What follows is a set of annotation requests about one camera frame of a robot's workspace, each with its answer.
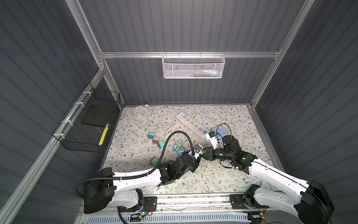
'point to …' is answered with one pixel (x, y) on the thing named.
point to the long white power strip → (192, 124)
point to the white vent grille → (235, 218)
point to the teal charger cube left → (161, 144)
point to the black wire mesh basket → (83, 128)
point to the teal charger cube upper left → (151, 135)
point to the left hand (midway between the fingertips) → (198, 154)
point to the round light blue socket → (220, 131)
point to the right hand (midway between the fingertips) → (199, 153)
